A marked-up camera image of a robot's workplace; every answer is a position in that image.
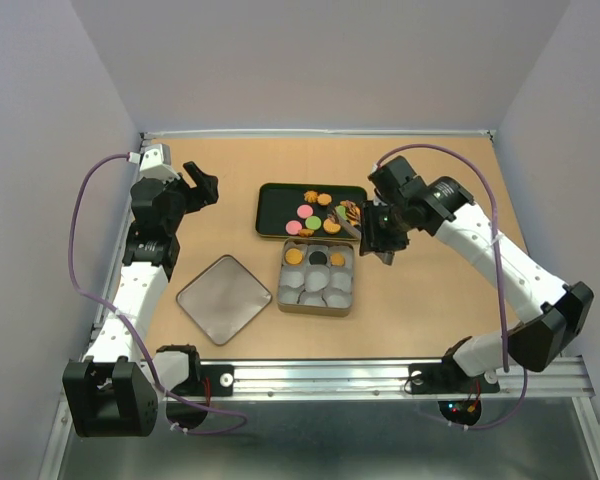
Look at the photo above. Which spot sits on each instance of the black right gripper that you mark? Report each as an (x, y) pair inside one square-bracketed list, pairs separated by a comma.
[(371, 234)]

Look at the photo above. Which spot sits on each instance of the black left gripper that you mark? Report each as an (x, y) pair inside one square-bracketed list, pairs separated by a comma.
[(205, 191)]

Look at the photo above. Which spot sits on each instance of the metal tongs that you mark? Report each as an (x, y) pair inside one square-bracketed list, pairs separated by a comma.
[(370, 237)]

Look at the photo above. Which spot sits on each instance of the black round cookie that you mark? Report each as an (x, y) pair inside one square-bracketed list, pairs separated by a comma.
[(318, 258)]

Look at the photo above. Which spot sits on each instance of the round orange cookie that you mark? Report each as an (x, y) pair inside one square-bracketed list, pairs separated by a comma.
[(294, 256)]

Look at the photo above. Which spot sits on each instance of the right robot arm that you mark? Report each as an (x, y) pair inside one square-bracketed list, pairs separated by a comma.
[(541, 314)]

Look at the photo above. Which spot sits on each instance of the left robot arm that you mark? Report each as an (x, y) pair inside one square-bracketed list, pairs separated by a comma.
[(147, 265)]

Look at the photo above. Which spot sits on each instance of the orange dotted cookie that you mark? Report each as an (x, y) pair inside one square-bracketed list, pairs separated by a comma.
[(331, 227)]

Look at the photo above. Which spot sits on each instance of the green round cookie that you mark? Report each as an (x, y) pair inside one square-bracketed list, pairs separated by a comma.
[(313, 222)]

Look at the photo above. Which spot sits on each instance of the orange swirl cookie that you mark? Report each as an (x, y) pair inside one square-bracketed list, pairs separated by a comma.
[(311, 196)]

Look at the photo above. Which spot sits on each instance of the square cookie tin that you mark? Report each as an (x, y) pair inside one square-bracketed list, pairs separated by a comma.
[(316, 305)]

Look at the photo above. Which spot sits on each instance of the black cookie tray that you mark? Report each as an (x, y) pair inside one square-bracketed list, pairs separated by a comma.
[(278, 203)]

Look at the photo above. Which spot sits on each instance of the pink round cookie upper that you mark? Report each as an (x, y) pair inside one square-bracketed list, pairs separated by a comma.
[(305, 211)]

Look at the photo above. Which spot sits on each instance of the pink round cookie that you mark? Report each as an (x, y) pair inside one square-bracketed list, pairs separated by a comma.
[(293, 227), (305, 211)]

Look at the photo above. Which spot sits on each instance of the pink round cookie lower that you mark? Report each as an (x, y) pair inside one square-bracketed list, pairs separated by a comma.
[(293, 227)]

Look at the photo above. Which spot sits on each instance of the tin lid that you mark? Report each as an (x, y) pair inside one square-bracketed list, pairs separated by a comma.
[(223, 299)]

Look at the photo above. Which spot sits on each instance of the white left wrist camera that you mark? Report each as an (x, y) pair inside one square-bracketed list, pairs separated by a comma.
[(155, 160)]

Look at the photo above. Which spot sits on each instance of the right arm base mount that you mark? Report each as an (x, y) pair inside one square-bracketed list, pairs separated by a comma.
[(445, 378)]

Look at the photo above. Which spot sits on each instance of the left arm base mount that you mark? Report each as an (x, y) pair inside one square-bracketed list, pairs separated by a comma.
[(215, 380)]

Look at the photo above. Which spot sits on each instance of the aluminium front rail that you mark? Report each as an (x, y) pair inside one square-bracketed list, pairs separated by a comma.
[(325, 377)]

